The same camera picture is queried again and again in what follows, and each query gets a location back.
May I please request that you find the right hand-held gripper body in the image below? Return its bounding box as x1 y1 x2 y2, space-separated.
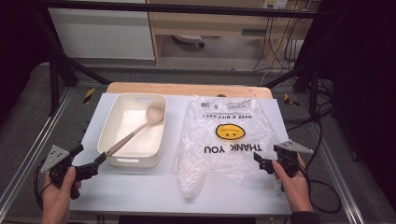
273 139 315 179

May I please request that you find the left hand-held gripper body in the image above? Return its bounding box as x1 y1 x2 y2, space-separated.
40 144 101 200

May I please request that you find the white plastic bin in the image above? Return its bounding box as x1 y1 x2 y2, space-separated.
96 92 168 168

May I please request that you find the clear smiley plastic bag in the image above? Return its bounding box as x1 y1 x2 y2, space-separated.
173 93 281 201

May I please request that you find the beige spoon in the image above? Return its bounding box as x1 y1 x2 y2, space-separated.
105 104 166 158

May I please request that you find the person's right hand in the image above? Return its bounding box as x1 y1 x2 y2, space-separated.
272 153 314 215

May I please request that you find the person's left hand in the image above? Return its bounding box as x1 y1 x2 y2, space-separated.
41 166 82 224

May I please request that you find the yellow black tape marker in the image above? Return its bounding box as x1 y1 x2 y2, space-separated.
282 92 301 107
82 87 97 105

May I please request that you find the black metal stand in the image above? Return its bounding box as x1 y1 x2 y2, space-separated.
33 8 112 117
263 18 335 119

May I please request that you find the black curtain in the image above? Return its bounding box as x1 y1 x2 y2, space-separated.
0 0 52 120
318 0 396 204

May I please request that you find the wooden table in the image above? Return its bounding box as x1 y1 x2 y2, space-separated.
106 81 274 100

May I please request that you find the grey chair base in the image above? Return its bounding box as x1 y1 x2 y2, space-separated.
171 34 206 49

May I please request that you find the white power strip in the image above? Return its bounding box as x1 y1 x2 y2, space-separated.
262 0 290 10

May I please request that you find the wooden desk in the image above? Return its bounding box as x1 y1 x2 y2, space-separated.
146 0 322 66

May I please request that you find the black metal crossbar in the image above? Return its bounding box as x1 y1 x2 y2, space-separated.
31 0 326 20

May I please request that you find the aluminium rail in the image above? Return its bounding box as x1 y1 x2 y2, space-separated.
311 123 366 224
0 88 75 217

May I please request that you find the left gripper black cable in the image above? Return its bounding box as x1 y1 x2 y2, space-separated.
33 158 53 211

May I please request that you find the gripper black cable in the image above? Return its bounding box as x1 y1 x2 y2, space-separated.
298 118 343 216
33 158 53 211

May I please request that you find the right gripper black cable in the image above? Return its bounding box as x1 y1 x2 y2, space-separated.
298 118 343 216

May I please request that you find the bundle of hanging cables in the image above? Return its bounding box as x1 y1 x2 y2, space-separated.
252 8 309 89

